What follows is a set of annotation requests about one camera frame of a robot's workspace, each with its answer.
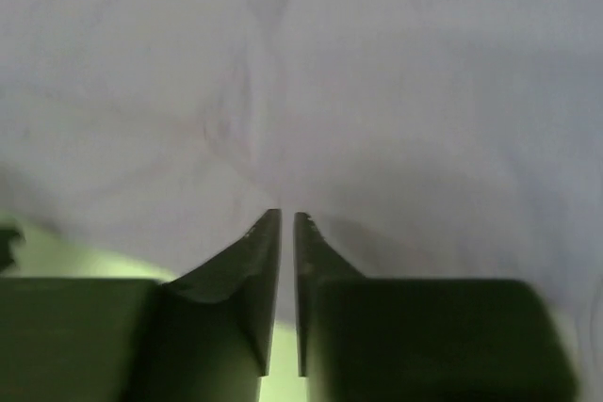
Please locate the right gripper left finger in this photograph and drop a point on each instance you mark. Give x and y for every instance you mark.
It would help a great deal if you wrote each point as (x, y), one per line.
(205, 336)

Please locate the lilac t shirt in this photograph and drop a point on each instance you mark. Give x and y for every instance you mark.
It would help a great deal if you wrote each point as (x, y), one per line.
(430, 137)

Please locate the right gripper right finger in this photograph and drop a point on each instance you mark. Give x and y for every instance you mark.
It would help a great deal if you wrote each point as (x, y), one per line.
(414, 339)

